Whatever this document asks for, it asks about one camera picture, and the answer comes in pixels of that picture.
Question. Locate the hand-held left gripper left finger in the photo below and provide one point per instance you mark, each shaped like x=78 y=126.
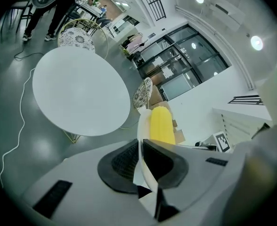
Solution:
x=86 y=185

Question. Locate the short black railing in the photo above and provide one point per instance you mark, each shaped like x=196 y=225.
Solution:
x=245 y=100

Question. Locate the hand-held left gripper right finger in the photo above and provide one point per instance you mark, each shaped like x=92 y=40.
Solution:
x=199 y=173

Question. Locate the green potted plant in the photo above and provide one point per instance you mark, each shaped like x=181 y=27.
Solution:
x=96 y=2

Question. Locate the open brown cardboard box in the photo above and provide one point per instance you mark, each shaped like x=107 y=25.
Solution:
x=179 y=135

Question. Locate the white air conditioner unit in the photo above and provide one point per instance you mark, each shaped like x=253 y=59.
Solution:
x=230 y=14

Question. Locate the yellow corn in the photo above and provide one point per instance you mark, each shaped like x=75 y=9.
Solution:
x=162 y=126

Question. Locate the white plate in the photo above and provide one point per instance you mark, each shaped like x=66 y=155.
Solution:
x=143 y=128

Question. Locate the closed brown cardboard box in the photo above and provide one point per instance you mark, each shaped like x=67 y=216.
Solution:
x=156 y=95

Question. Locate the white round table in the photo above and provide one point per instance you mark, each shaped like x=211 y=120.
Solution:
x=82 y=91

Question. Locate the long black railing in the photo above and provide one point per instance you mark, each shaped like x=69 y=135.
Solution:
x=155 y=2

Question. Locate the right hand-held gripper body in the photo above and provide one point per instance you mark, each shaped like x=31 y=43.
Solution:
x=222 y=142

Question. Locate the clothes rack with pink clothes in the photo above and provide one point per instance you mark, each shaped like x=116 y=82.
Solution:
x=133 y=42

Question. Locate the black framed glass door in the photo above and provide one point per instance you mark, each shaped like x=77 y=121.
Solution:
x=188 y=62

